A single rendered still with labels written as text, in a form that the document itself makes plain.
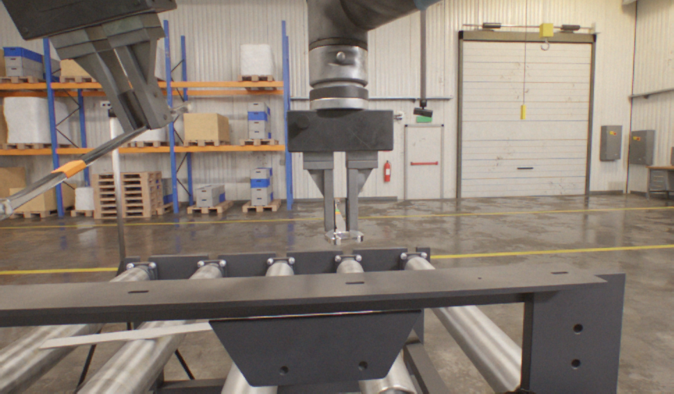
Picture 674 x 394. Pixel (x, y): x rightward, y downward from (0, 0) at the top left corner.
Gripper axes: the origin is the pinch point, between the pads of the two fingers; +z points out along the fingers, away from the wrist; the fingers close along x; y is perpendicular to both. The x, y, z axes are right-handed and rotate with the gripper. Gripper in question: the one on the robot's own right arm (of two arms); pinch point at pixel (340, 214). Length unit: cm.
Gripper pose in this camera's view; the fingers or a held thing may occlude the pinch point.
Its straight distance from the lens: 43.6
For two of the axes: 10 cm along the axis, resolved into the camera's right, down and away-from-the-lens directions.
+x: 10.0, -0.2, 0.7
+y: 0.7, 0.9, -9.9
